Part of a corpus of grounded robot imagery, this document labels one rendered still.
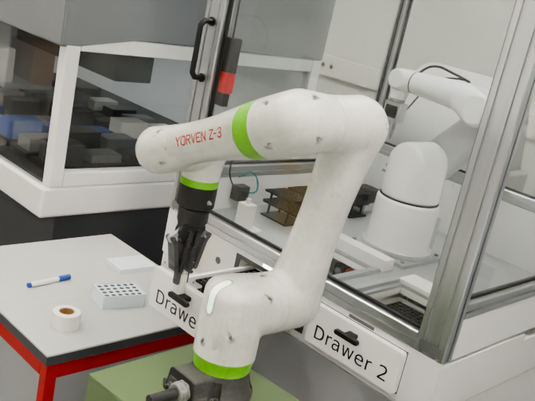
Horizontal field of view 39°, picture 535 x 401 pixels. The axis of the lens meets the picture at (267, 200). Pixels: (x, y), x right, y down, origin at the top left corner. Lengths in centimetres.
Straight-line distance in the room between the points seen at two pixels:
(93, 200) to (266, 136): 135
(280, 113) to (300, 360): 90
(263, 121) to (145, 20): 125
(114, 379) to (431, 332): 71
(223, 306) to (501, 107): 71
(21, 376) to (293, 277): 78
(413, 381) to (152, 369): 61
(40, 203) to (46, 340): 73
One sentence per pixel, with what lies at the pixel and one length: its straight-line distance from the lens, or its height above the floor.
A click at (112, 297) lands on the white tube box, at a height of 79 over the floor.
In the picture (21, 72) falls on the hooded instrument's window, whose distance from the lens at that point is 264.
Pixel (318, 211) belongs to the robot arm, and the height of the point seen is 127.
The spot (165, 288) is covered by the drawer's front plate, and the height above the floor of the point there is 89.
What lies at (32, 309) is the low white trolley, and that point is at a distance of 206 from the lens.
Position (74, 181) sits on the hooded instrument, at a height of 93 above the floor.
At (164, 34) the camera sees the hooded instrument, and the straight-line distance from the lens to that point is 261.
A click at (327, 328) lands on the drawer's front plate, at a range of 195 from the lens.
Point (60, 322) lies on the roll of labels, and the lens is 195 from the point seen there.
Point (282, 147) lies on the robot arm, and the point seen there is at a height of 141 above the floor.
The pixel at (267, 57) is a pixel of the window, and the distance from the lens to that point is 209.
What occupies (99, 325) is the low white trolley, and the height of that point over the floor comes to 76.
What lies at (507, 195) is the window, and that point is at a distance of 176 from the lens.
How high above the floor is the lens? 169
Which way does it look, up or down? 16 degrees down
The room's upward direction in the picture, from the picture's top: 12 degrees clockwise
